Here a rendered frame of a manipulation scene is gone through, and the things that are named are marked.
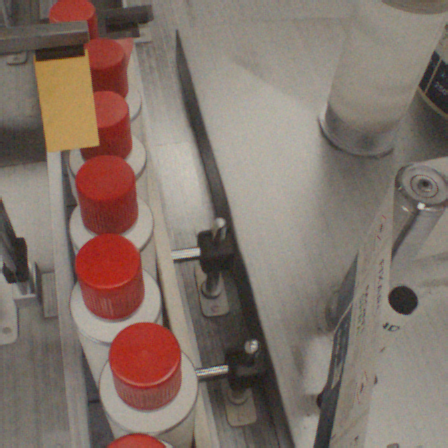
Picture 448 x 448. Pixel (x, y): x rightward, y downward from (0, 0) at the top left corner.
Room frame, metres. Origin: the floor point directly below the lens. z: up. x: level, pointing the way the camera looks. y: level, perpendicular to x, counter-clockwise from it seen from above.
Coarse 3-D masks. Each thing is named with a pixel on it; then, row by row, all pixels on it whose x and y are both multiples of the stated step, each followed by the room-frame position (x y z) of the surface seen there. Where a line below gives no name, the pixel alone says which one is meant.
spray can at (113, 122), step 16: (96, 96) 0.25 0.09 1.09; (112, 96) 0.25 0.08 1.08; (96, 112) 0.24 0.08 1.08; (112, 112) 0.24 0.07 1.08; (128, 112) 0.24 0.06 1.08; (112, 128) 0.23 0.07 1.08; (128, 128) 0.24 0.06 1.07; (112, 144) 0.22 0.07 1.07; (128, 144) 0.23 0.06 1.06; (80, 160) 0.23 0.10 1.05; (128, 160) 0.23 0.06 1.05; (144, 160) 0.24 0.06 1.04; (144, 176) 0.23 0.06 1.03; (144, 192) 0.23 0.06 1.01
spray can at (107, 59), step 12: (96, 48) 0.29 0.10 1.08; (108, 48) 0.29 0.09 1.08; (120, 48) 0.29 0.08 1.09; (96, 60) 0.28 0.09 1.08; (108, 60) 0.28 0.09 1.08; (120, 60) 0.28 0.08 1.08; (96, 72) 0.27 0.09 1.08; (108, 72) 0.27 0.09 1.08; (120, 72) 0.28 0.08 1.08; (96, 84) 0.27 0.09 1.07; (108, 84) 0.27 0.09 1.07; (120, 84) 0.28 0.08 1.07; (132, 96) 0.29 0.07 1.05; (132, 108) 0.28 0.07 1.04; (132, 120) 0.28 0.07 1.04; (132, 132) 0.28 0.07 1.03
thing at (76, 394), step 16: (48, 0) 0.51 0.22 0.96; (48, 16) 0.48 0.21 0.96; (48, 160) 0.29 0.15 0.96; (48, 176) 0.28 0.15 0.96; (64, 176) 0.29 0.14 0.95; (64, 192) 0.27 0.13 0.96; (64, 208) 0.25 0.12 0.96; (64, 224) 0.23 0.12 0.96; (64, 240) 0.22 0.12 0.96; (64, 256) 0.20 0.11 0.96; (64, 272) 0.19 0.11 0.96; (64, 288) 0.18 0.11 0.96; (64, 304) 0.17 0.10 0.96; (64, 320) 0.15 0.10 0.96; (64, 336) 0.14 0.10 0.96; (64, 352) 0.13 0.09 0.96; (80, 352) 0.13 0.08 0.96; (64, 368) 0.12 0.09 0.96; (80, 368) 0.12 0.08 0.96; (80, 384) 0.11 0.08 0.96; (80, 400) 0.10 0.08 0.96; (80, 416) 0.09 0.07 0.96; (80, 432) 0.08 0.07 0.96
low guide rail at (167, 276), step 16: (128, 80) 0.45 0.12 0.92; (144, 128) 0.38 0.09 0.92; (144, 144) 0.36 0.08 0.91; (160, 208) 0.29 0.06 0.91; (160, 224) 0.28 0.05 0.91; (160, 240) 0.26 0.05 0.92; (160, 256) 0.24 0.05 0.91; (160, 272) 0.23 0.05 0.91; (176, 288) 0.22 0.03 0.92; (176, 304) 0.20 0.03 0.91; (176, 320) 0.19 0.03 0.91; (176, 336) 0.17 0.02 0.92; (208, 432) 0.10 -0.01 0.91
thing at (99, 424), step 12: (72, 192) 0.32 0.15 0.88; (72, 204) 0.31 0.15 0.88; (72, 252) 0.26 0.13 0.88; (72, 264) 0.24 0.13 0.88; (156, 264) 0.26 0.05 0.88; (156, 276) 0.24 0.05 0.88; (168, 324) 0.20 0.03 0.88; (84, 360) 0.16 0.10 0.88; (84, 372) 0.15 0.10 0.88; (96, 396) 0.13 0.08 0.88; (96, 408) 0.12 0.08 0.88; (96, 420) 0.11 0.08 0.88; (96, 432) 0.10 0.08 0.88; (108, 432) 0.10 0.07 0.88; (96, 444) 0.09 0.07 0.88; (108, 444) 0.09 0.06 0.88; (192, 444) 0.10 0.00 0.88
